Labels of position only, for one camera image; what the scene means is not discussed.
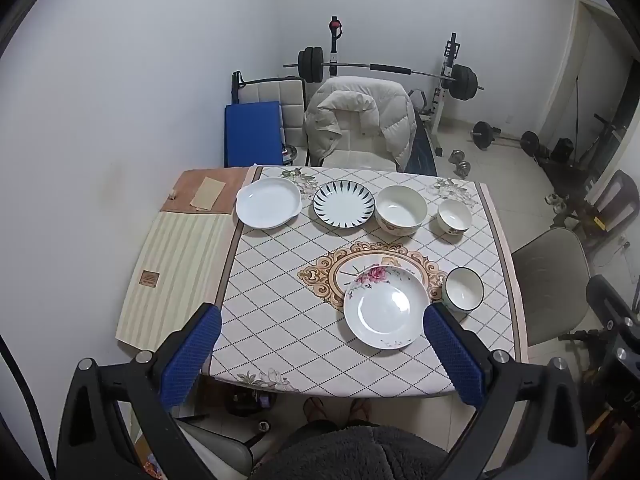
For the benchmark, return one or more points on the blue striped white plate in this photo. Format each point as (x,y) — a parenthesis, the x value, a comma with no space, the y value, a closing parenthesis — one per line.
(344,205)

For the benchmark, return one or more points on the beige paper napkin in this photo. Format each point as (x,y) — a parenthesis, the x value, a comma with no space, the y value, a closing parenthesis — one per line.
(207,194)

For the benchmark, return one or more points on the dark weight bench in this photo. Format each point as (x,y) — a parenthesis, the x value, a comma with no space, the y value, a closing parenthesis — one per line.
(422,150)

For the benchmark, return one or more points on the person's left foot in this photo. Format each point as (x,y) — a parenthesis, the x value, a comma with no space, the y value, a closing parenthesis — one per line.
(316,410)

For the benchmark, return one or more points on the short barbell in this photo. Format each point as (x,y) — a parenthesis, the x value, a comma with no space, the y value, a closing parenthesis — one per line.
(484,135)

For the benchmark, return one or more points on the person's fleece clothing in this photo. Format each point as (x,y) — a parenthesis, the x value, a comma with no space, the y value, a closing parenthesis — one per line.
(350,455)

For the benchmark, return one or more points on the blue folded mat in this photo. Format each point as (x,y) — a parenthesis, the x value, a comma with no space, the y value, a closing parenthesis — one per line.
(252,132)

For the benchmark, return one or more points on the grey chair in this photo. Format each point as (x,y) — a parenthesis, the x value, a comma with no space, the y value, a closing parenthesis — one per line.
(545,280)

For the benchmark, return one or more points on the person's foot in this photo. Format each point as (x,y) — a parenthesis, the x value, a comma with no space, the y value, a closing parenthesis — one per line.
(316,410)
(361,410)

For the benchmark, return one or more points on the dark rimmed white bowl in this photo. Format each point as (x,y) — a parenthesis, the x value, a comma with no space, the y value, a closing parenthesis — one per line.
(465,287)

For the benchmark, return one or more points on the diamond patterned floral tablecloth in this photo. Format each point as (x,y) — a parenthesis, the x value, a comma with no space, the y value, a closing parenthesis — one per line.
(280,285)

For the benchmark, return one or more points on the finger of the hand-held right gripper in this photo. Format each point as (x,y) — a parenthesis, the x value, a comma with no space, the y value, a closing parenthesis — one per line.
(607,300)

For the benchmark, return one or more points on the white down jacket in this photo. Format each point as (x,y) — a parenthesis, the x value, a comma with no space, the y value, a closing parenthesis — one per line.
(350,110)

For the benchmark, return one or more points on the floral deep white plate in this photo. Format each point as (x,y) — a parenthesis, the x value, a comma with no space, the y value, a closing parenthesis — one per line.
(385,310)

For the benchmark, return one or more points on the dark wooden chair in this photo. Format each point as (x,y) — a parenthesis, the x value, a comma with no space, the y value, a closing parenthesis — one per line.
(617,195)

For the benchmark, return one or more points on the white door frame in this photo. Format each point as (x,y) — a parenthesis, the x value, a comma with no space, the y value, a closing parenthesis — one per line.
(566,60)

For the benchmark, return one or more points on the long barbell with black plates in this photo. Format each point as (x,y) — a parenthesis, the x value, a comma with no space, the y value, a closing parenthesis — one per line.
(350,65)

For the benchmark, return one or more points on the small floral white bowl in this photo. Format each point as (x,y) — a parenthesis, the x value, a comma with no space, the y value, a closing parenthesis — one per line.
(455,212)

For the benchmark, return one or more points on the beige tufted padded chair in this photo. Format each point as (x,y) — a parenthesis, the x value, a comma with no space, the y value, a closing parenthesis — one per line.
(285,105)

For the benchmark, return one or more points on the black box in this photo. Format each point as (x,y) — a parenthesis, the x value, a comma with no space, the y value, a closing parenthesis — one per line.
(563,150)

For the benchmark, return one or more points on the black metal frame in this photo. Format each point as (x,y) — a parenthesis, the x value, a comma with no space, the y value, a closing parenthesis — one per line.
(235,85)

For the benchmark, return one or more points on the shiny metal pot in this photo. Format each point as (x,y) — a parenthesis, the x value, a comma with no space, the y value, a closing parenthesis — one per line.
(290,155)

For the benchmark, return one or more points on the black exercise machine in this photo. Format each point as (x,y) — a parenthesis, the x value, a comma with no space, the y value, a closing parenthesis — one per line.
(565,175)

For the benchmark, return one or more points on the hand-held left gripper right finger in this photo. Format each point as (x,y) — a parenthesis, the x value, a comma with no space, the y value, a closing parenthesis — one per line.
(452,355)

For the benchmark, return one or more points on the brown cloth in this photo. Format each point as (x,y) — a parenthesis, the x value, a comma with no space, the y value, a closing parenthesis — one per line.
(235,190)

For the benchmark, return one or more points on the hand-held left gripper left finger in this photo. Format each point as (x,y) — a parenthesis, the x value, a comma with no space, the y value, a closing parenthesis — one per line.
(192,355)

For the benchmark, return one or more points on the cream chair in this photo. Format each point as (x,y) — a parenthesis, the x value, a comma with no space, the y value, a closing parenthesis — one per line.
(355,157)

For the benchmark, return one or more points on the person's right foot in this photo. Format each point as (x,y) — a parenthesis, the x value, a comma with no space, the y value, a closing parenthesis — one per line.
(361,410)

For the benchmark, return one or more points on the beige striped cloth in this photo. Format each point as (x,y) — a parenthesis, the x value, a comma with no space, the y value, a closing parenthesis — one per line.
(175,260)

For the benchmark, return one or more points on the white barbell rack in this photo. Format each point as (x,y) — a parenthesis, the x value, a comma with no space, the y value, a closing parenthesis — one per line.
(439,110)

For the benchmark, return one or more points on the large floral white bowl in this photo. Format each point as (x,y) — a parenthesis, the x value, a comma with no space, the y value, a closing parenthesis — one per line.
(400,205)

